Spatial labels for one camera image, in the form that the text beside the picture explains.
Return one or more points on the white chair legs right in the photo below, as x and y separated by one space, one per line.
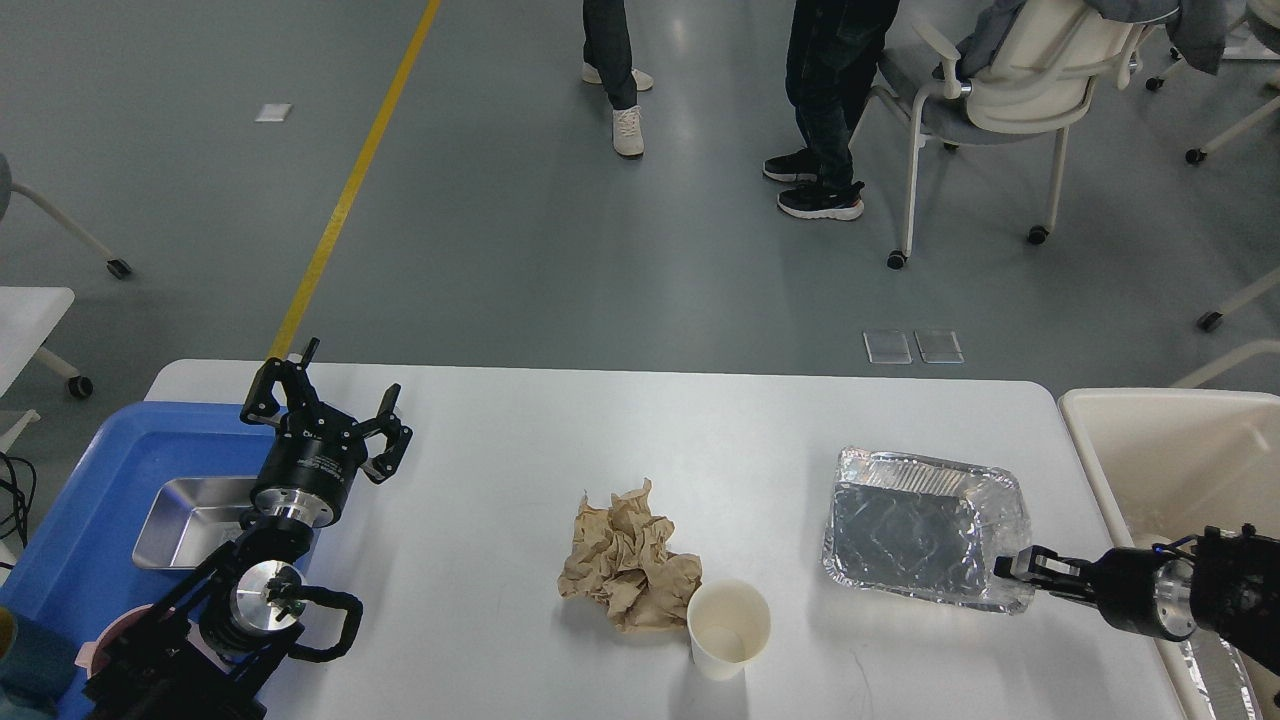
1209 202

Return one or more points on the cream plastic bin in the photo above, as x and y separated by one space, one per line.
1168 462

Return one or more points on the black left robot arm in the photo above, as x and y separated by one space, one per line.
209 645

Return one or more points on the person with black sneakers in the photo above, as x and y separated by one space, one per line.
832 60

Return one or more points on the pink plastic mug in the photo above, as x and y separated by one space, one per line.
92 656

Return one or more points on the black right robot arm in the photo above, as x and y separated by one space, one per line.
1224 582

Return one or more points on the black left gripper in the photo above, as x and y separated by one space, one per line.
310 467

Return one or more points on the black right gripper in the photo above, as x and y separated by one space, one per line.
1144 592

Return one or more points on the person with white sneakers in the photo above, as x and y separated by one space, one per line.
607 61

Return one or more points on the blue plastic tray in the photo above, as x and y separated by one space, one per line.
78 576

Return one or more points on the square stainless steel tray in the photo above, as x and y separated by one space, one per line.
190 518

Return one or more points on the aluminium foil tray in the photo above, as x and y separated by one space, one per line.
926 528

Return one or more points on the clear floor plate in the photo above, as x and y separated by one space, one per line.
887 347
939 347

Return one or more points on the white paper cup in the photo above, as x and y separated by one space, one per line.
729 624

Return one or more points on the white grey office chair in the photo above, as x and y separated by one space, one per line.
1030 68

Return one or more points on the brown paper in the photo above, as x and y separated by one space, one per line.
620 558

